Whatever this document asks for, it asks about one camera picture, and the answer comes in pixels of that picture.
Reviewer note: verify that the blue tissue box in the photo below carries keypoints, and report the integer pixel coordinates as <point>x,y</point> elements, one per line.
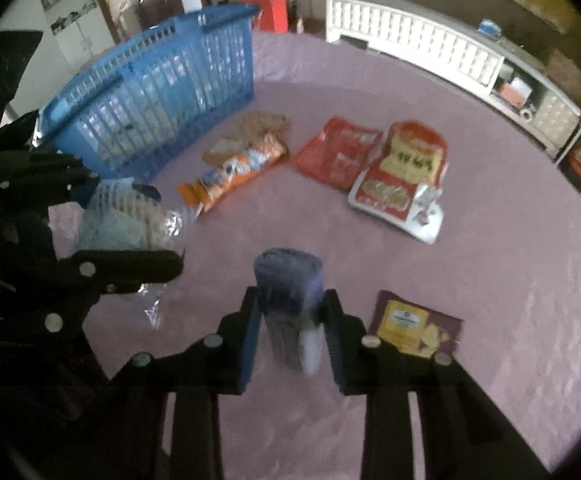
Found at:
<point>490,27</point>

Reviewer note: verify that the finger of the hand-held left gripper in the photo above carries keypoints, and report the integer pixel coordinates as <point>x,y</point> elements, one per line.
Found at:
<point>35,175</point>
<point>135,265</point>

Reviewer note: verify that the maroon packet with yellow label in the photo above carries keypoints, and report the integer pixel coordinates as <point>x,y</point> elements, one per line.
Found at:
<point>410,322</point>

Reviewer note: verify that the clear bag of sweets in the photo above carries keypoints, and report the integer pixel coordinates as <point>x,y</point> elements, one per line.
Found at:
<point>120,220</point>

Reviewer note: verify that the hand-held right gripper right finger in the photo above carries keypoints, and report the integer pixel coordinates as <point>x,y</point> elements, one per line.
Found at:
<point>334,345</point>

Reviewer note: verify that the pink tablecloth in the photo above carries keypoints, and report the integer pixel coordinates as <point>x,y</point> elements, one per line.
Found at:
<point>470,260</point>

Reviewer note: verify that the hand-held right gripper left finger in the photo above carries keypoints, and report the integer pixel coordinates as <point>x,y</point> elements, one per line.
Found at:
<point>250,345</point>

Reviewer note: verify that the red snack packet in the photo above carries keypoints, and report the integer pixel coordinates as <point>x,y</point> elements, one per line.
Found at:
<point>338,152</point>

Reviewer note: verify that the blue plastic basket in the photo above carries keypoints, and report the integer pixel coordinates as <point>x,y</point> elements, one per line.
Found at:
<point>170,90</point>

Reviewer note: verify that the orange box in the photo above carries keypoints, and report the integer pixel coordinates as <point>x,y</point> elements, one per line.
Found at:
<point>515,91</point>

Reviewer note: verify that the cardboard box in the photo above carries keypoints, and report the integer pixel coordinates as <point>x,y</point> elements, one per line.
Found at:
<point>567,75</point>

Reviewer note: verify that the orange-yellow snack packet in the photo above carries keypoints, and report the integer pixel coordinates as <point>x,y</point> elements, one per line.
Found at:
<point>250,130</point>

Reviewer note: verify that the white tufted TV cabinet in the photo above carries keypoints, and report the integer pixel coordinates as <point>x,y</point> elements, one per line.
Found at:
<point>420,35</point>

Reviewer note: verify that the red and white snack pouch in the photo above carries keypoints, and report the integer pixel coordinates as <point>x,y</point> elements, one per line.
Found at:
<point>400,175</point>

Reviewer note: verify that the long orange snack packet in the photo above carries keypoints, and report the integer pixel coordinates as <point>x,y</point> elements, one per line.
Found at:
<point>235,172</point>

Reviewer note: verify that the white paper roll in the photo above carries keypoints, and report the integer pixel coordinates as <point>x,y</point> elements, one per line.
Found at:
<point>527,114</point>

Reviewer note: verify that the blue-grey snack packet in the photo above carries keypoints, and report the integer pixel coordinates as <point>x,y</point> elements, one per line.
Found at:
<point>290,290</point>

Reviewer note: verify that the red box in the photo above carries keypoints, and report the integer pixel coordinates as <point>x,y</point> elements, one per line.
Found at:
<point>268,12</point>

